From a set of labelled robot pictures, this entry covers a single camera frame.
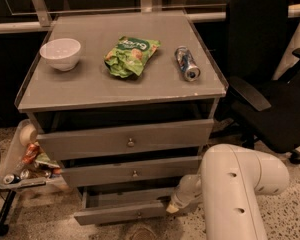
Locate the grey drawer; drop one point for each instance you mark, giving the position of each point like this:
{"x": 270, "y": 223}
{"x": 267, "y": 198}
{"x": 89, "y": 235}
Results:
{"x": 130, "y": 171}
{"x": 125, "y": 139}
{"x": 123, "y": 206}

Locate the grey middle drawer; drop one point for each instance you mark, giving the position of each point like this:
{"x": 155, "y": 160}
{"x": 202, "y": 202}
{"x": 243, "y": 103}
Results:
{"x": 130, "y": 171}

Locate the red soda can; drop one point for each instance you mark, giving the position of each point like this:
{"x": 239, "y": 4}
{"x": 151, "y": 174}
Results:
{"x": 30, "y": 153}

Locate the grey drawer cabinet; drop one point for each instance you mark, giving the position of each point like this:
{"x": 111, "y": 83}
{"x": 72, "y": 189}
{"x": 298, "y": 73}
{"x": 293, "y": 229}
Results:
{"x": 131, "y": 116}

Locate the green chip bag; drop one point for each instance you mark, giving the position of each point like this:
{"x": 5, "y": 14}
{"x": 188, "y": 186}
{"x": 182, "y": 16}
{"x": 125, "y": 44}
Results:
{"x": 130, "y": 56}

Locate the grey top drawer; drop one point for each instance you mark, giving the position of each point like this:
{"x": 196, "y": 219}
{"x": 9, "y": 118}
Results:
{"x": 125, "y": 139}

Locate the clear side bin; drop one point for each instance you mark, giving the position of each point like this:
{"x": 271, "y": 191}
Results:
{"x": 41, "y": 172}

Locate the metal railing bar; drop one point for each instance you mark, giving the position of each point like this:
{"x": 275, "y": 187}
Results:
{"x": 45, "y": 23}

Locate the black stand leg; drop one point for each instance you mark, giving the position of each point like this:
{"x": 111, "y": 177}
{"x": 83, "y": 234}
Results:
{"x": 4, "y": 228}

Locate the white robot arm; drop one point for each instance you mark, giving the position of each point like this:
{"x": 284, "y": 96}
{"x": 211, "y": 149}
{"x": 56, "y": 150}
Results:
{"x": 231, "y": 177}

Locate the black office chair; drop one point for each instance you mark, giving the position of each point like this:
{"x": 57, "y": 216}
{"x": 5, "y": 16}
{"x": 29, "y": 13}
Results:
{"x": 264, "y": 109}

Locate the blue can in bin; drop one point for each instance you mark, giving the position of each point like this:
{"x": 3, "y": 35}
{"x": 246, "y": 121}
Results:
{"x": 11, "y": 179}

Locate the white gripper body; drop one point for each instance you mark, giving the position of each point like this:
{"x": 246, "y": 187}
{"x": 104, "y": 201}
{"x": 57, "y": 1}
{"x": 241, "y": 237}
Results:
{"x": 184, "y": 194}

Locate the blue soda can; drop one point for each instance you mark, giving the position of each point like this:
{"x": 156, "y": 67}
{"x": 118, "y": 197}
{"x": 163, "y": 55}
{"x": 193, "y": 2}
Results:
{"x": 187, "y": 64}

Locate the grey bottom drawer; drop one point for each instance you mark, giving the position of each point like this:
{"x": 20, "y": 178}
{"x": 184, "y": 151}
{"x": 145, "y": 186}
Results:
{"x": 123, "y": 206}

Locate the white bowl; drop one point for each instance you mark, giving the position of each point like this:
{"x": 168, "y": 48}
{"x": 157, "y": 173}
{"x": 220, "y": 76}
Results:
{"x": 62, "y": 54}

